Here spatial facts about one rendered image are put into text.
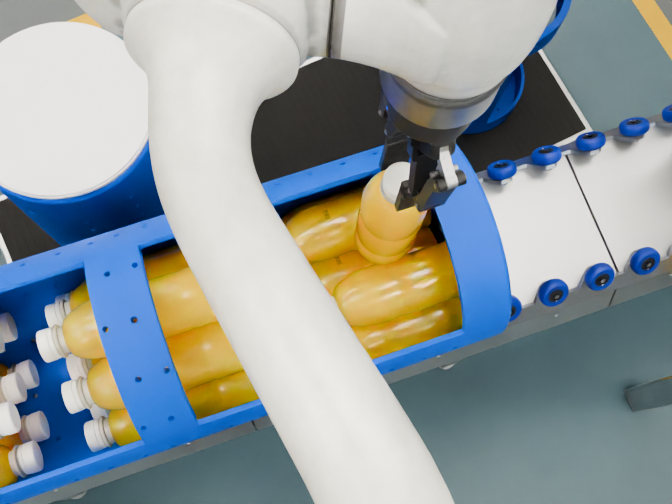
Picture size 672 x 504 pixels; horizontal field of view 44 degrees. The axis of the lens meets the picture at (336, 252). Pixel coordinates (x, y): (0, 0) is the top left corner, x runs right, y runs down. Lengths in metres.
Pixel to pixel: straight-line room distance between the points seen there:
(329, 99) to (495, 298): 1.29
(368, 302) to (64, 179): 0.48
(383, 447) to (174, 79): 0.22
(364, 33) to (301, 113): 1.70
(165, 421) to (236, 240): 0.59
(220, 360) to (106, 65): 0.50
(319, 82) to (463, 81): 1.71
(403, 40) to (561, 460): 1.83
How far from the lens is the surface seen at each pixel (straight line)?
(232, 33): 0.46
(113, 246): 1.01
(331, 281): 1.07
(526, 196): 1.33
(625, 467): 2.29
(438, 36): 0.48
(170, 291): 0.97
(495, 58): 0.50
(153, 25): 0.47
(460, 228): 0.97
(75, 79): 1.28
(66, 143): 1.25
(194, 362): 1.00
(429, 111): 0.59
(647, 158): 1.41
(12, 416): 1.07
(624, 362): 2.31
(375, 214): 0.88
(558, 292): 1.25
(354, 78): 2.24
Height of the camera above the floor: 2.14
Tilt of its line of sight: 75 degrees down
